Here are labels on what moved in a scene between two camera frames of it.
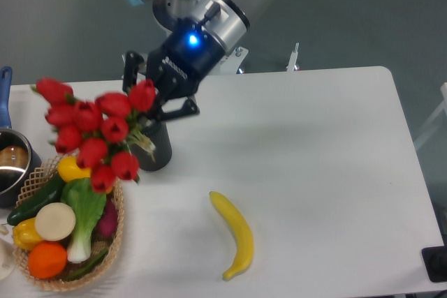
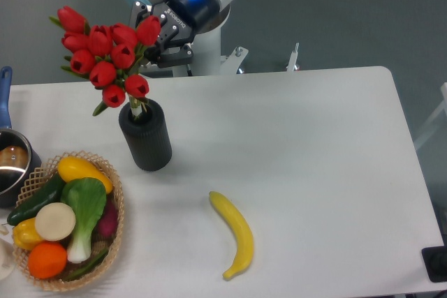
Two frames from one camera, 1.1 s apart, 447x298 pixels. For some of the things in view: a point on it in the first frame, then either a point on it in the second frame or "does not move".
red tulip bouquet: x=106 y=129 -> x=108 y=56
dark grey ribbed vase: x=157 y=132 does not move
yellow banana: x=244 y=237 does not move
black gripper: x=175 y=66 -> x=188 y=8
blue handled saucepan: x=17 y=157 does not move
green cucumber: x=51 y=192 does not move
